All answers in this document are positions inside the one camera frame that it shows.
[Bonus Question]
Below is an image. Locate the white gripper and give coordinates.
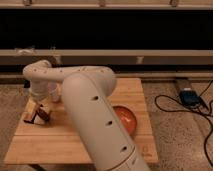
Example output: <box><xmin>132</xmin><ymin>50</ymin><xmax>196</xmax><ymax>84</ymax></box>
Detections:
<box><xmin>27</xmin><ymin>81</ymin><xmax>50</xmax><ymax>116</ymax></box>

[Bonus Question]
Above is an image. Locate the wooden table top board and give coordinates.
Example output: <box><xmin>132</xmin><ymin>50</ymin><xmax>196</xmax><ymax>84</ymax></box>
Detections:
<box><xmin>4</xmin><ymin>78</ymin><xmax>158</xmax><ymax>164</ymax></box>

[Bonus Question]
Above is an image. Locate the black cable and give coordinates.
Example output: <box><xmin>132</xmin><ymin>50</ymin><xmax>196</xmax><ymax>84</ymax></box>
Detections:
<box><xmin>154</xmin><ymin>79</ymin><xmax>213</xmax><ymax>168</ymax></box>

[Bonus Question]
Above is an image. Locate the clear plastic cup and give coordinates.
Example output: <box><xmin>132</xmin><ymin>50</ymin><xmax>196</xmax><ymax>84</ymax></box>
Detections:
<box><xmin>48</xmin><ymin>82</ymin><xmax>60</xmax><ymax>102</ymax></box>

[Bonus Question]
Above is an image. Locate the blue power adapter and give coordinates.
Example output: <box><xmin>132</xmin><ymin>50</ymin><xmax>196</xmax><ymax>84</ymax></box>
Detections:
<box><xmin>179</xmin><ymin>90</ymin><xmax>199</xmax><ymax>106</ymax></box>

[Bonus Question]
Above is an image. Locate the orange ceramic bowl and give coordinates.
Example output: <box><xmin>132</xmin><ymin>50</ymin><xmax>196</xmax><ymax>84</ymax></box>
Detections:
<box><xmin>113</xmin><ymin>106</ymin><xmax>137</xmax><ymax>136</ymax></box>

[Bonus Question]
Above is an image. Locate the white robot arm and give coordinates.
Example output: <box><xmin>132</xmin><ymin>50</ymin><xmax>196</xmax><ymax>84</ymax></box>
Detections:
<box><xmin>23</xmin><ymin>60</ymin><xmax>150</xmax><ymax>171</ymax></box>

